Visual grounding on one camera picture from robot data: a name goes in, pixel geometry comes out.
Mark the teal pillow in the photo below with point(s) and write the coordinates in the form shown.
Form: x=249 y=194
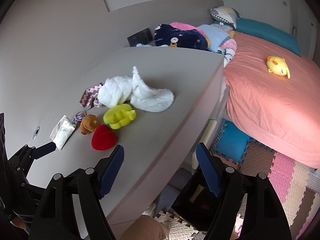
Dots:
x=269 y=33

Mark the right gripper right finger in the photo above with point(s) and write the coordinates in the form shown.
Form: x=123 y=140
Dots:
x=264 y=215

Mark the pink bed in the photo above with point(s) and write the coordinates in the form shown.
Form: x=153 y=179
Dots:
x=279 y=112

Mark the brown plush bear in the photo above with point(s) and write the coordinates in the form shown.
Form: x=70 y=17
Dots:
x=89 y=124

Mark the white grid paper packet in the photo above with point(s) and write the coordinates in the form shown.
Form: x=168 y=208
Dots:
x=62 y=131

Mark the pink folded clothing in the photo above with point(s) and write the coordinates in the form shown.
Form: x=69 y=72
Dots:
x=183 y=26

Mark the white fluffy cloth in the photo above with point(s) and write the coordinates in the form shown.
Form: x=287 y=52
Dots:
x=149 y=99
x=115 y=91

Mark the yellow plush chick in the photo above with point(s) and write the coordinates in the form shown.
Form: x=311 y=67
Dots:
x=278 y=66

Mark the light blue knitted blanket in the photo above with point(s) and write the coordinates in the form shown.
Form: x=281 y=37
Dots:
x=215 y=35

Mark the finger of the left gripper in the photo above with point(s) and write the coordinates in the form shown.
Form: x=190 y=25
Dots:
x=26 y=155

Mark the yellow plastic toy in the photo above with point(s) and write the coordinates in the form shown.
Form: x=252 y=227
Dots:
x=119 y=116

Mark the checkered pillow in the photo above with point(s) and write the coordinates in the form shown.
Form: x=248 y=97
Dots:
x=225 y=15

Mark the navy patterned blanket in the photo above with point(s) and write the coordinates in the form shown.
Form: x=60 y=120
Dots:
x=167 y=35

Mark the white fluffy cloth right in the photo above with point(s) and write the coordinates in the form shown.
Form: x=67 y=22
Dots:
x=149 y=99

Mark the grey foam corner guard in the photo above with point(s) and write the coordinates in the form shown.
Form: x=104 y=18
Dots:
x=89 y=95

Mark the foam puzzle floor mat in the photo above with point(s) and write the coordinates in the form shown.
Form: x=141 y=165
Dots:
x=187 y=201

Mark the white fluffy cloth left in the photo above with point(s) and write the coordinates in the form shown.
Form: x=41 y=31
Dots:
x=115 y=91

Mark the silver desk cable grommet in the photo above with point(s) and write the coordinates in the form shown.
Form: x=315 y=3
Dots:
x=36 y=132

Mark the red plush heart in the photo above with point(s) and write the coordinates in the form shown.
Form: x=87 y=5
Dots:
x=103 y=138

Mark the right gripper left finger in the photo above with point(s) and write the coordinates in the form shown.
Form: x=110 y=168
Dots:
x=55 y=216

